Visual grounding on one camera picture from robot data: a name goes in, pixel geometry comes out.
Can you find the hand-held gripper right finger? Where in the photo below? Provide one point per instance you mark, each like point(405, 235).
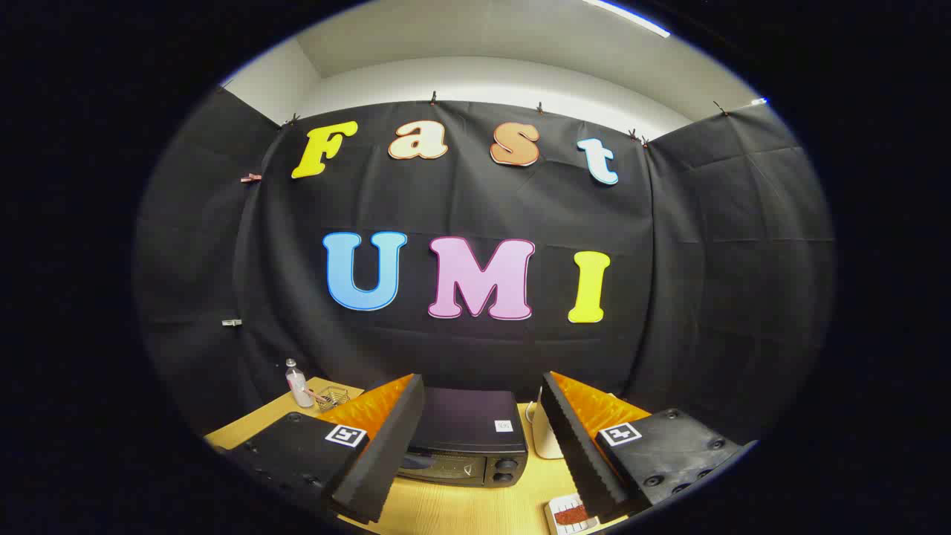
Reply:
point(579, 446)

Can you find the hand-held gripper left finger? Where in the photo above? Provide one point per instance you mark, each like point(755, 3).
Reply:
point(386, 446)

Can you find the brown steak food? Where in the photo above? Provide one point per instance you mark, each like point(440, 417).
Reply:
point(570, 516)

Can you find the black toaster oven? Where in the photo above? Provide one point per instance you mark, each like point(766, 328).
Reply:
point(468, 420)

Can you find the white pop-up toaster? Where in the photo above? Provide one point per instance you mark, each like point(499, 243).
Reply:
point(547, 442)

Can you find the small white ribbed tray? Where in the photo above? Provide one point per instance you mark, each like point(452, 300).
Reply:
point(556, 524)

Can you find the small clear plastic bottle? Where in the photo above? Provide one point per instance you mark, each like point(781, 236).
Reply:
point(299, 386)

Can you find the black backdrop cloth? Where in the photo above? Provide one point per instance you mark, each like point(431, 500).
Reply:
point(475, 200)

